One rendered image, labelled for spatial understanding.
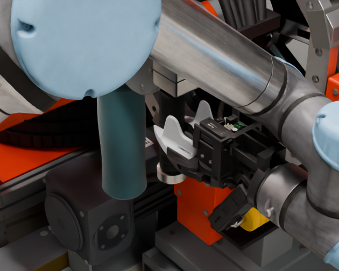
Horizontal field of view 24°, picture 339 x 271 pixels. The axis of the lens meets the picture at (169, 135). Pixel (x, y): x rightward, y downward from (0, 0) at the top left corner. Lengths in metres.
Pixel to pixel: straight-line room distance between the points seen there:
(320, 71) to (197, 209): 0.48
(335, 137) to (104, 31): 0.34
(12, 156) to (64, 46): 1.49
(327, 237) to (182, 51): 0.27
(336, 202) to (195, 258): 0.94
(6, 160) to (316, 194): 1.26
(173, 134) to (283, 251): 0.78
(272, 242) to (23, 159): 0.68
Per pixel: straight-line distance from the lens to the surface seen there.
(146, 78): 1.23
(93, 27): 0.56
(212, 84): 0.85
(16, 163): 2.00
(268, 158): 0.95
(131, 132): 1.43
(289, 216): 0.92
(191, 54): 0.80
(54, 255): 1.94
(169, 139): 1.06
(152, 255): 1.89
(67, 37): 0.55
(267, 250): 1.73
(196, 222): 1.55
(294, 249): 1.80
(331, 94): 1.15
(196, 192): 1.50
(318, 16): 1.12
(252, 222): 1.44
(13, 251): 1.96
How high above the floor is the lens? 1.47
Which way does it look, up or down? 35 degrees down
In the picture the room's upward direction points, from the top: straight up
